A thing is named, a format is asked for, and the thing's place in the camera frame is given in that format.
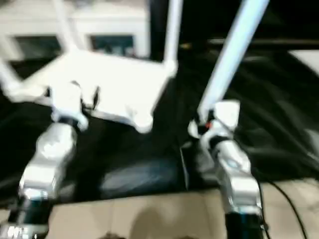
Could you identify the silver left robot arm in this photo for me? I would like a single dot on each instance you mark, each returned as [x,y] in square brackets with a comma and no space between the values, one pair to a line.
[50,159]

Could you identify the white flat panel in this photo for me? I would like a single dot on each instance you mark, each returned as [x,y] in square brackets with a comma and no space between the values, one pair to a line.
[306,59]

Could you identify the black mat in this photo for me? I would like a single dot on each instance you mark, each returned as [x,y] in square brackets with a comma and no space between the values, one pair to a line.
[279,119]

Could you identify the white glass-door cabinet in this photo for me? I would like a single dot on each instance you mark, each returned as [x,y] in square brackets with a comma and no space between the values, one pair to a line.
[99,20]

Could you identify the black metal rail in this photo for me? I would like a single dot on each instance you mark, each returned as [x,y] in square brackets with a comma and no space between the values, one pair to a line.
[264,43]

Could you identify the white plastic table top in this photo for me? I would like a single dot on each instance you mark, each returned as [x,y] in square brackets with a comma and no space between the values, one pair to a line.
[114,79]

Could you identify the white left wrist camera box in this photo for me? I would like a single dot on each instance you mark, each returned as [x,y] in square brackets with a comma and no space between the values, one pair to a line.
[70,104]

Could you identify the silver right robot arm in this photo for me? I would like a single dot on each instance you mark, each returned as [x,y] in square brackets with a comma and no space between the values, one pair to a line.
[237,174]

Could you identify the white plastic table leg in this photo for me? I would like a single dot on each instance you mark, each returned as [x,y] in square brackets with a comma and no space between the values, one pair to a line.
[9,77]
[229,55]
[66,25]
[172,32]

